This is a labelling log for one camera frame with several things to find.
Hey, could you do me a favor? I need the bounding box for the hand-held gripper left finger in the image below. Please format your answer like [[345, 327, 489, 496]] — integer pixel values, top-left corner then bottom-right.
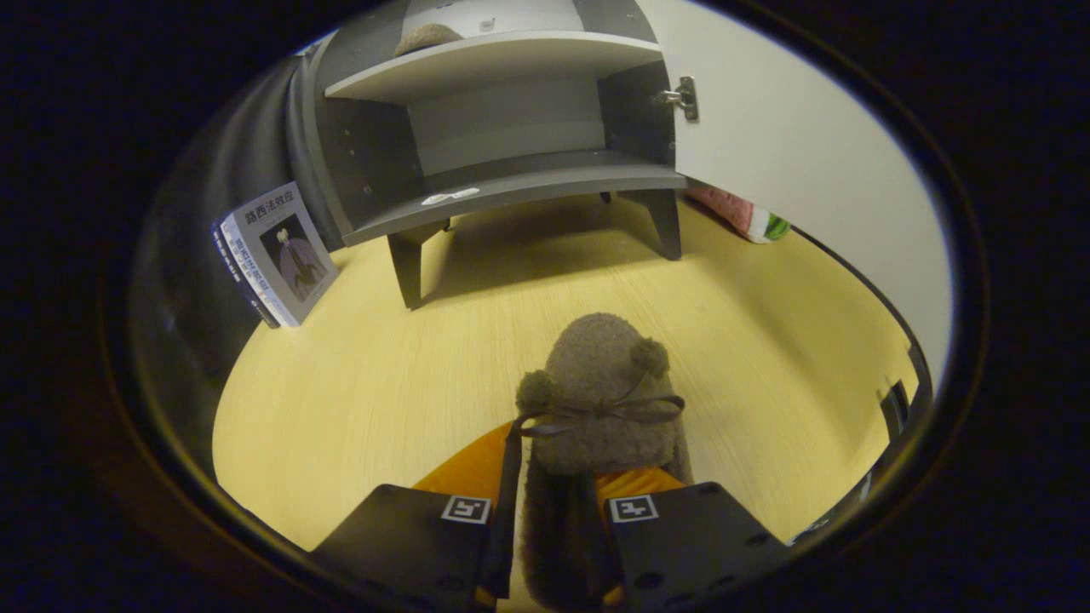
[[308, 421, 522, 613]]

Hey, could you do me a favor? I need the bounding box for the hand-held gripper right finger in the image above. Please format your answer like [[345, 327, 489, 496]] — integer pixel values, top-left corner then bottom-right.
[[588, 464, 793, 613]]

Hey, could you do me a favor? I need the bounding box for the brown fuzzy shoe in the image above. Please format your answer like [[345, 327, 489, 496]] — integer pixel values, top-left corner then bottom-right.
[[394, 23, 465, 58], [513, 312, 695, 612]]

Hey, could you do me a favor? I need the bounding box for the grey shoe cabinet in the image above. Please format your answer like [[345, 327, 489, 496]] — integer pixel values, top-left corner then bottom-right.
[[290, 0, 689, 310]]

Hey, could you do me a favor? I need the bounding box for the white shoe cabinet door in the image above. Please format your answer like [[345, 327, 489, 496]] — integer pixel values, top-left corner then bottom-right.
[[634, 0, 953, 384]]

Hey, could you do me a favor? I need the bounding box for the metal door hinge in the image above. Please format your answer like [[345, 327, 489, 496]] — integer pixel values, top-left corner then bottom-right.
[[656, 77, 699, 122]]

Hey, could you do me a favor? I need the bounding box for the toy watermelon slice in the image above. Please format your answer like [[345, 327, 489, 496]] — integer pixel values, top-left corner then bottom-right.
[[686, 183, 791, 244]]

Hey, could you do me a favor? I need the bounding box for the black backdrop cloth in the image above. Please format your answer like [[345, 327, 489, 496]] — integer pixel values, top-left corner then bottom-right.
[[128, 55, 341, 478]]

